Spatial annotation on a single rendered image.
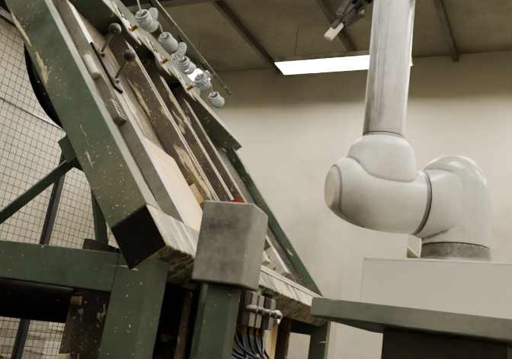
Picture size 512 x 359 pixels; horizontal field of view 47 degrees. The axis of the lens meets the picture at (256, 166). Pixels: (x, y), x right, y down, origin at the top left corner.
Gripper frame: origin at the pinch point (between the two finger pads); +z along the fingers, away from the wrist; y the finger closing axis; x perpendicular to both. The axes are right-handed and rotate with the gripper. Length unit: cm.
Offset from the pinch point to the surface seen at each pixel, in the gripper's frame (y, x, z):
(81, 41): 40, -45, 59
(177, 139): -5, -29, 61
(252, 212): 40, 53, 69
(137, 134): 29, -6, 71
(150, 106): 0, -46, 58
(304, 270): -156, -39, 62
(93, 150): 50, 10, 82
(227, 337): 31, 62, 93
